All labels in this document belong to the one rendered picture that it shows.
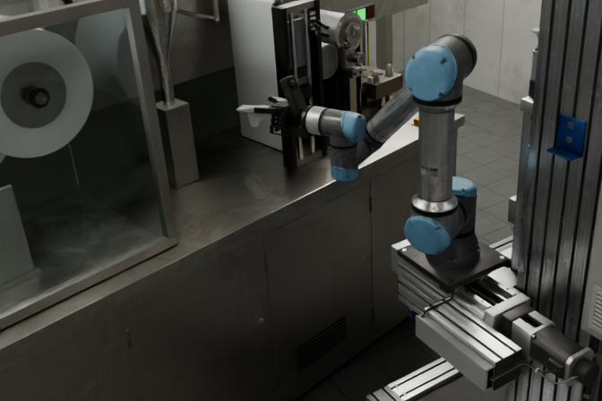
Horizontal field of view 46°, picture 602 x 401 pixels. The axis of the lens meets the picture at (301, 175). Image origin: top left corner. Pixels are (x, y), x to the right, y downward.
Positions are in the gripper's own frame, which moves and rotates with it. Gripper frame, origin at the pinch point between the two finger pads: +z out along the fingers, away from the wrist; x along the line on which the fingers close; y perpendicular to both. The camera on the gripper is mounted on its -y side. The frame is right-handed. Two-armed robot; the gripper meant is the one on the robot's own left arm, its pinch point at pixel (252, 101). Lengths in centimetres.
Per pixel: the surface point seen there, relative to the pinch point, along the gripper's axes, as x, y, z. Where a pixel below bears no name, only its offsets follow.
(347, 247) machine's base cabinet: 40, 59, -10
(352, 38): 68, -9, 6
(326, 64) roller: 58, 0, 11
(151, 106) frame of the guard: -31.3, -3.6, 8.1
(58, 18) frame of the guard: -53, -27, 12
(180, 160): 2.4, 24.4, 30.9
